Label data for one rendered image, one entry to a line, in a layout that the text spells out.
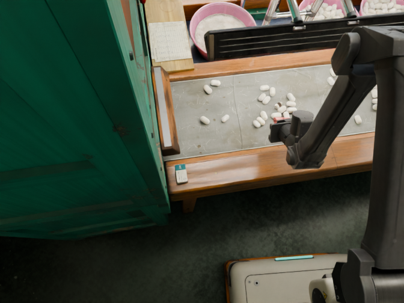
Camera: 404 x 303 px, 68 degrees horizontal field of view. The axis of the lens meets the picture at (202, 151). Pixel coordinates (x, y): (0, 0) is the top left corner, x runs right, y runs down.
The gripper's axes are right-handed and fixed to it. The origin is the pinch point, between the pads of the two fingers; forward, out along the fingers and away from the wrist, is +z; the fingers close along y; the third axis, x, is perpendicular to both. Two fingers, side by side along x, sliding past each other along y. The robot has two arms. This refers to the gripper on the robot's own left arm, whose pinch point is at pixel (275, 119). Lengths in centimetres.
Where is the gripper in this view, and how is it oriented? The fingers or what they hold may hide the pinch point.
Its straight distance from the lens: 105.7
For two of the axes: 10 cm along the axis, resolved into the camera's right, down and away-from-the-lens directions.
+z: -1.7, -5.1, 8.4
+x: 0.6, 8.5, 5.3
